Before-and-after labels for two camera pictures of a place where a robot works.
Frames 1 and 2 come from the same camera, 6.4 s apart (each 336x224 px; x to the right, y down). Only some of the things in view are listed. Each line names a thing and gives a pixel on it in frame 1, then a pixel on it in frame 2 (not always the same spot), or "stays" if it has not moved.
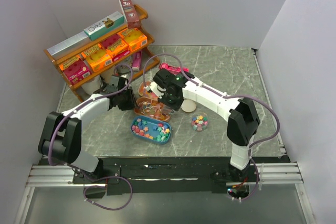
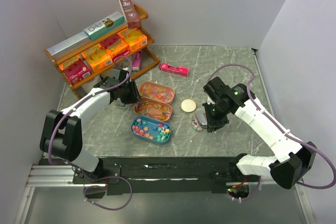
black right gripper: x=175 y=107 to x=213 y=124
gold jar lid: x=188 y=105 stays
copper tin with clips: x=147 y=106 stays
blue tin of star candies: x=150 y=129 stays
